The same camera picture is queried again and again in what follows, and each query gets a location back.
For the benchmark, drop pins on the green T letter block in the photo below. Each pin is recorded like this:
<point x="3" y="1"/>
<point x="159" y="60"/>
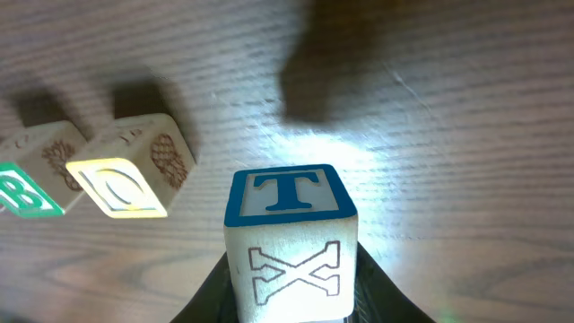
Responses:
<point x="291" y="237"/>

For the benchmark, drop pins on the green B letter block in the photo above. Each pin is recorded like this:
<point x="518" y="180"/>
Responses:
<point x="35" y="182"/>

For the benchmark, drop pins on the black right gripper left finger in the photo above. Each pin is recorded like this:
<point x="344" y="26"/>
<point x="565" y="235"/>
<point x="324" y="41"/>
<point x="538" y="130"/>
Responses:
<point x="214" y="301"/>

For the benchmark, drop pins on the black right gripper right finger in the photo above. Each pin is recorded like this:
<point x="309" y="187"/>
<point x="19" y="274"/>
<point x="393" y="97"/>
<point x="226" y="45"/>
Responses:
<point x="377" y="299"/>

